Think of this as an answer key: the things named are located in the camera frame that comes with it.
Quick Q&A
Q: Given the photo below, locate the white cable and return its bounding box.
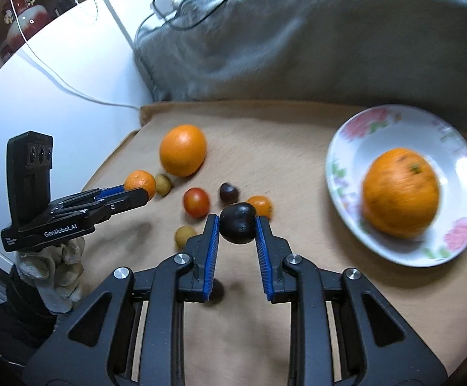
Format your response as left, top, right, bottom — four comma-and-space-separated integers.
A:
0, 0, 141, 110

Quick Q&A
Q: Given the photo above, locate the black cable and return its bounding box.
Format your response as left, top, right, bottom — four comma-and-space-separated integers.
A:
151, 0, 240, 32

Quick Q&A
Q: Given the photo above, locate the large speckled orange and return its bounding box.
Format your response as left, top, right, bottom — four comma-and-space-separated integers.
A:
362, 148, 440, 239

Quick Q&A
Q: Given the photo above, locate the small orange kumquat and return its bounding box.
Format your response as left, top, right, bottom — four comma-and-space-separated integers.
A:
245, 195, 274, 220

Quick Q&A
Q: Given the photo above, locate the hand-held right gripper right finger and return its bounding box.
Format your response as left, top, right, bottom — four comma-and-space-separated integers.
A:
255, 216, 448, 386

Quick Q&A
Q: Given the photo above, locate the beige mat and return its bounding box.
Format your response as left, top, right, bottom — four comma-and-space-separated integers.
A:
56, 100, 467, 386

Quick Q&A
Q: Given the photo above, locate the person's left hand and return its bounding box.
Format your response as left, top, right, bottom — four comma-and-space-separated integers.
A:
18, 237, 86, 314

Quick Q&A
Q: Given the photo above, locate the grey blanket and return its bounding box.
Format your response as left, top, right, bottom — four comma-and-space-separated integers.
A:
134, 0, 467, 139

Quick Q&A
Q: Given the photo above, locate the person's left forearm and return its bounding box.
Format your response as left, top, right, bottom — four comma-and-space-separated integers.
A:
0, 263, 71, 374

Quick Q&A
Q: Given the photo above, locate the dark red cherry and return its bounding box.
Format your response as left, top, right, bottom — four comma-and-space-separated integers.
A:
219, 183, 239, 204

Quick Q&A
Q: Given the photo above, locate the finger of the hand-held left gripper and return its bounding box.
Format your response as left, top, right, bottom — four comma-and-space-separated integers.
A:
52, 184, 126, 210
58, 188, 154, 228

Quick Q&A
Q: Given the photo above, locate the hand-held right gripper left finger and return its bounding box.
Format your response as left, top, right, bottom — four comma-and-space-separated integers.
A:
22, 214, 222, 386

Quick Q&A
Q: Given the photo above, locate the red cherry tomato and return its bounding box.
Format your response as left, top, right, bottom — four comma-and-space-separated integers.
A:
183, 187, 210, 218

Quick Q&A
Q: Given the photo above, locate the large smooth orange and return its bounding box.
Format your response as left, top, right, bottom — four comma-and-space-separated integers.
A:
159, 124, 207, 178

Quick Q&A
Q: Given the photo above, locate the dark purple grape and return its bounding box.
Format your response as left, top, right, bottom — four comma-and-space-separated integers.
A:
219, 203, 257, 244

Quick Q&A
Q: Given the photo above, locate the white floral plate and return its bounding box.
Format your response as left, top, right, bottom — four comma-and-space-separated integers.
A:
325, 105, 467, 268

